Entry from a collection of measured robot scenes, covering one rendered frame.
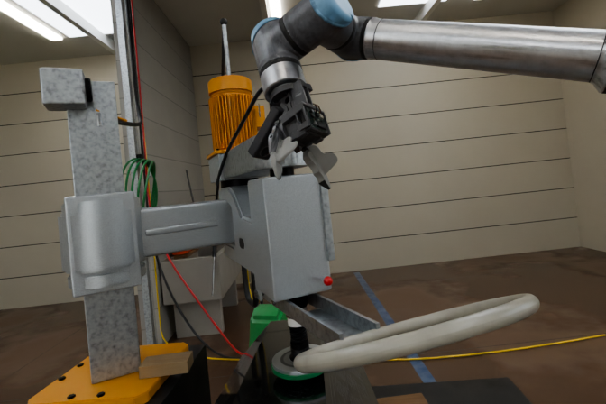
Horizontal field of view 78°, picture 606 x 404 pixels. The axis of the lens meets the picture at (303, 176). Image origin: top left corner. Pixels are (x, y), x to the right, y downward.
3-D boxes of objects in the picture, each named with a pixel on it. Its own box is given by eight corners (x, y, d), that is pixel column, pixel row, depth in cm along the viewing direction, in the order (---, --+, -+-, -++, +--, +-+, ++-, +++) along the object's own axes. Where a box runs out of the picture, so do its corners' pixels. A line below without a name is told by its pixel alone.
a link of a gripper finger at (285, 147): (287, 155, 60) (297, 124, 67) (261, 170, 63) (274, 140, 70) (299, 168, 61) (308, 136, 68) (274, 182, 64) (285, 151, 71)
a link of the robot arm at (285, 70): (251, 80, 77) (282, 96, 84) (256, 100, 75) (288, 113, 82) (281, 55, 72) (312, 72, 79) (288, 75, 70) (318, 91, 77)
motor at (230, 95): (206, 159, 206) (198, 87, 206) (260, 155, 218) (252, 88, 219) (215, 153, 180) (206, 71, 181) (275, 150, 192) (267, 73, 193)
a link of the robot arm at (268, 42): (272, 4, 76) (239, 33, 81) (287, 51, 71) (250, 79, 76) (299, 27, 83) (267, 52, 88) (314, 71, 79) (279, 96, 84)
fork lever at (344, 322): (252, 298, 154) (252, 286, 154) (296, 289, 162) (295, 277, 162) (328, 358, 91) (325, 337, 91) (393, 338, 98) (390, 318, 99)
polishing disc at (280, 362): (270, 353, 145) (270, 349, 145) (323, 343, 148) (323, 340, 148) (274, 380, 124) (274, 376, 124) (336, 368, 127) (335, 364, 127)
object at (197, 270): (167, 344, 389) (159, 261, 390) (199, 304, 519) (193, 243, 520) (225, 337, 390) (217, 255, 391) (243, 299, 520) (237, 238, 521)
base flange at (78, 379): (21, 416, 143) (20, 403, 143) (99, 356, 192) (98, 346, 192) (143, 408, 140) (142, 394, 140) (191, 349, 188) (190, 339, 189)
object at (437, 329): (268, 374, 87) (265, 360, 88) (432, 323, 106) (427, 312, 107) (366, 377, 45) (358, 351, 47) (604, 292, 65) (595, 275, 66)
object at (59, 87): (27, 105, 145) (23, 68, 145) (60, 114, 163) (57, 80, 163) (77, 100, 144) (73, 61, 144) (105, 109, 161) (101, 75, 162)
